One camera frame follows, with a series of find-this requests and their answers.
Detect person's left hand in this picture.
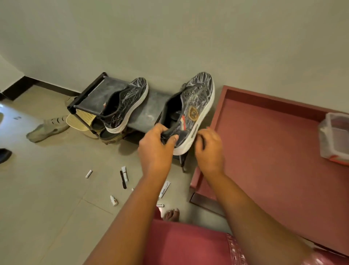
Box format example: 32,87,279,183
137,123,180,181

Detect person's right hand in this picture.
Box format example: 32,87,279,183
194,127,225,178

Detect small tubes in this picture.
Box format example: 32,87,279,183
158,180,172,199

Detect black shoe rack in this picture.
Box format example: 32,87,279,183
67,72,191,173

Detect dark grey sneaker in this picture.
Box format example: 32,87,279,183
158,72,216,156
100,77,149,134

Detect red tray table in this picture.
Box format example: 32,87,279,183
189,85,349,257

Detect clear plastic box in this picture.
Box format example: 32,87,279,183
318,112,349,166

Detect person's right forearm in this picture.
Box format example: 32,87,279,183
203,170,314,265

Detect person's left forearm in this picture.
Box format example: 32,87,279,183
83,173,169,265

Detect person's left foot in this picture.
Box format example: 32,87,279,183
163,208,180,222

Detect black shoe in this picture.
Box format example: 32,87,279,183
0,148,13,165

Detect olive brown sandal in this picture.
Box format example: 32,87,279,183
99,127,136,145

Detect beige slipper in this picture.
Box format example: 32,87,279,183
66,108,99,140

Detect pink embroidered tunic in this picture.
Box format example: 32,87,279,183
143,206,349,265

